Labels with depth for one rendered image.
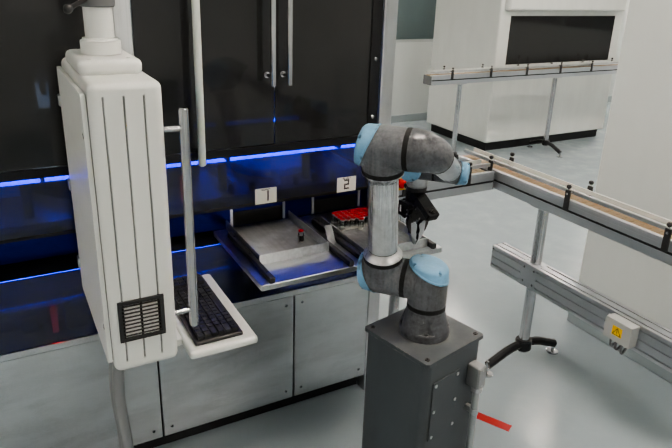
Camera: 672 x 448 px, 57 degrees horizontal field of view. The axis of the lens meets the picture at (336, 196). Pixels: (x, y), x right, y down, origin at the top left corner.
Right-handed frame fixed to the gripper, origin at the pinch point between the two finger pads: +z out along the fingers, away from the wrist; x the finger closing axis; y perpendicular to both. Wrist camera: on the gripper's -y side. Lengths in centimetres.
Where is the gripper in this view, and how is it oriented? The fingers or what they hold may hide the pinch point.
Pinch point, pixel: (416, 241)
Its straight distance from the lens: 220.9
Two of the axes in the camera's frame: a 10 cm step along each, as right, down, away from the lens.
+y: -4.8, -3.1, 8.2
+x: -8.8, 1.4, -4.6
